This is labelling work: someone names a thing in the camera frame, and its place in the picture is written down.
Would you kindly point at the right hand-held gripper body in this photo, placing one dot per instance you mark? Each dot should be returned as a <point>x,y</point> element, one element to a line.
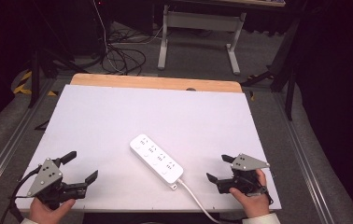
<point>245,163</point>

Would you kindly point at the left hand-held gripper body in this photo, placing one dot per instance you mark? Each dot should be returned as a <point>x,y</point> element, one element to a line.
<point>45,178</point>

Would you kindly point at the person's left hand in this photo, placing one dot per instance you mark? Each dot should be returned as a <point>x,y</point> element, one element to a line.
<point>45,214</point>

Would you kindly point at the person's right hand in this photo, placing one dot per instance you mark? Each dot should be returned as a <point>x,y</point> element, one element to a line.
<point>254,203</point>

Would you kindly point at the person's left white sleeve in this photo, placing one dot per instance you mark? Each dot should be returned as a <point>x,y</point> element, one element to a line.
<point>25,221</point>

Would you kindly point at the person's white sleeve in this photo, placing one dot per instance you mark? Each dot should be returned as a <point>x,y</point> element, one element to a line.
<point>25,221</point>
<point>263,219</point>

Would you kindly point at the white power strip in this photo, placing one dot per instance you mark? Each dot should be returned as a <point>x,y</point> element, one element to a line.
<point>156,161</point>

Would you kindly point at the person's right white sleeve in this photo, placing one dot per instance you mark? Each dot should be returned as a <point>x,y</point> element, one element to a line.
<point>263,219</point>

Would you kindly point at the yellow and black floor tape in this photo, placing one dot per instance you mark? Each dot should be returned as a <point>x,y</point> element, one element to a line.
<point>22,87</point>

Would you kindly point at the black metal stand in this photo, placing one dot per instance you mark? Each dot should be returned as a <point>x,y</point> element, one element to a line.
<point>285,71</point>
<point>35,77</point>

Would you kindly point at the white board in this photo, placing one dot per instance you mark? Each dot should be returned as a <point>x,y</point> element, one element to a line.
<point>152,115</point>

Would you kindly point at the wooden desk top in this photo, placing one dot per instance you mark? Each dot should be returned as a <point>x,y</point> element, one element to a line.
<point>243,2</point>

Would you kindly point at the metal floor rail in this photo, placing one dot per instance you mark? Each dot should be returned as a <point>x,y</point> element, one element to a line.
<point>12,140</point>
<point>305,161</point>

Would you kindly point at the white metal desk frame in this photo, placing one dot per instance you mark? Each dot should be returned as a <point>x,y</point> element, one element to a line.
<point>201,20</point>

